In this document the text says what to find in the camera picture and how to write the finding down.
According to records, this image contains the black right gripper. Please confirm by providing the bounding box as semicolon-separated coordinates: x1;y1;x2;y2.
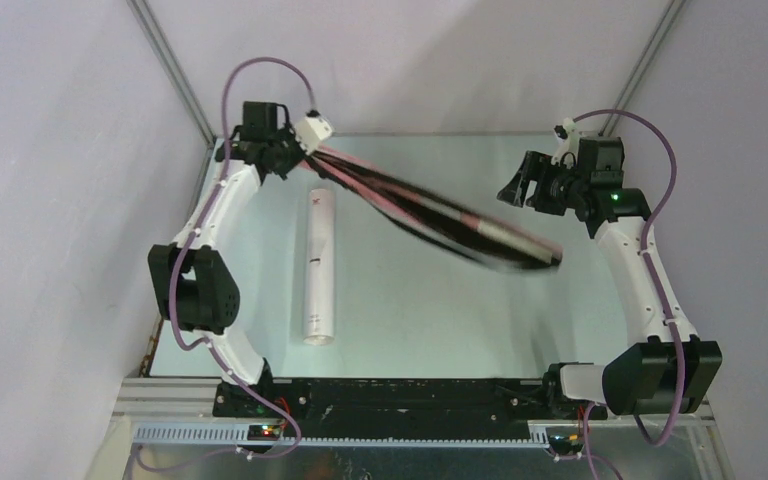
497;150;589;217

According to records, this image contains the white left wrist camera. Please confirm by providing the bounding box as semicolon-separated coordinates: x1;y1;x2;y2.
292;110;334;155

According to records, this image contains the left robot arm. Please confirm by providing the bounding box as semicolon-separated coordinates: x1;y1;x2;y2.
147;101;302;417

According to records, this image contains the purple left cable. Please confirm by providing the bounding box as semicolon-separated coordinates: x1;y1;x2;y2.
133;56;319;473

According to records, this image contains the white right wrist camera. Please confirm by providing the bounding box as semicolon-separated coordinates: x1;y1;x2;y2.
551;117;581;168

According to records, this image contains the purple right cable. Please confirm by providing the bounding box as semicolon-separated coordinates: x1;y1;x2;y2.
572;109;687;480

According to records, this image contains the purple cable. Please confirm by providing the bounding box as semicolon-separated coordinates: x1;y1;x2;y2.
572;109;687;480
133;56;319;473

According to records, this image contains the white shuttlecock tube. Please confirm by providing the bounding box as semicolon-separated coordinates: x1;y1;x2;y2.
303;188;335;346

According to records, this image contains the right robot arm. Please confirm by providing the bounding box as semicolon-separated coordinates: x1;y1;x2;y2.
497;137;722;418

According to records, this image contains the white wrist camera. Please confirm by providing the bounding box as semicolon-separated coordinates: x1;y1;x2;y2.
292;110;334;155
551;117;581;168

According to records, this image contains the pink sport racket bag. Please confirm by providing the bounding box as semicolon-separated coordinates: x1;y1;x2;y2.
303;147;563;273

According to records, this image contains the aluminium front frame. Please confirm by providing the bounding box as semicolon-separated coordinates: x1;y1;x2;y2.
112;377;717;480

